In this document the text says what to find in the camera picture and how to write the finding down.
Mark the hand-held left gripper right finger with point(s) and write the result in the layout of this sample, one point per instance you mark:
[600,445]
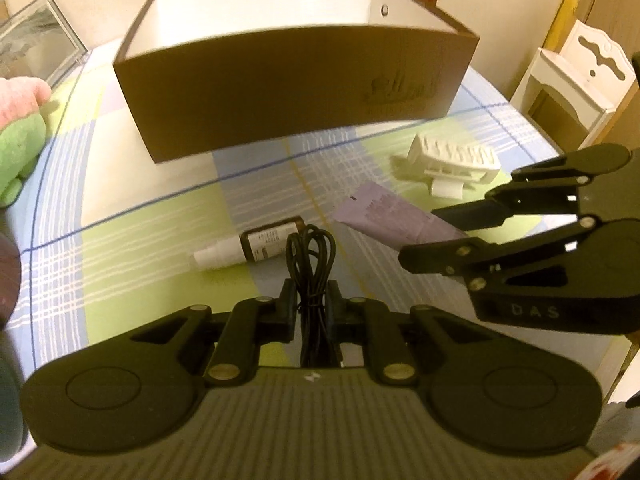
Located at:
[336,305]

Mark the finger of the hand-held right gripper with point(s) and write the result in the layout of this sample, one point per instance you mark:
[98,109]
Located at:
[425,259]
[470,215]

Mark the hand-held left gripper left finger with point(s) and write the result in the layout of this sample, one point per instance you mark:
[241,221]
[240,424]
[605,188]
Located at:
[289,305]

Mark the purple tube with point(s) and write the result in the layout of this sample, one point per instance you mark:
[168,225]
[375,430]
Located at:
[390,215]

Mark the brown cardboard box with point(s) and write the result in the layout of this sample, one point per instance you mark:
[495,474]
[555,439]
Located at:
[280,95]

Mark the white plastic clip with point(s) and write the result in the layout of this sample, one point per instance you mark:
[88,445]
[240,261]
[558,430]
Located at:
[450,155]

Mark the small dark dropper bottle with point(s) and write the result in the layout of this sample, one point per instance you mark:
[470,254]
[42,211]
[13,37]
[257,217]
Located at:
[260,242]

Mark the checked green blue sheet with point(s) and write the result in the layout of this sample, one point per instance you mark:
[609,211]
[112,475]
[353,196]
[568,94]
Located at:
[140,220]

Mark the white wooden chair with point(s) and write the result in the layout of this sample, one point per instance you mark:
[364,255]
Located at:
[590,90]

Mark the red and white object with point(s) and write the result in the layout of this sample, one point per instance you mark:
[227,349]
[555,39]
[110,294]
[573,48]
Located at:
[615,465]

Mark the yellow strip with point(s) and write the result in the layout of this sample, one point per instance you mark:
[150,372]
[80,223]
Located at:
[565,35]

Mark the dark brown translucent container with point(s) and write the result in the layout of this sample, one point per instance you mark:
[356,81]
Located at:
[7,280]

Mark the dark green round container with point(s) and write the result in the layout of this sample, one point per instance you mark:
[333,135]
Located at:
[10,395]

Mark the pink starfish plush toy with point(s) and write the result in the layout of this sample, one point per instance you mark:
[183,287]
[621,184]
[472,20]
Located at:
[20,140]

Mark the framed picture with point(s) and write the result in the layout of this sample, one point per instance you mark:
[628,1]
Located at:
[35,35]

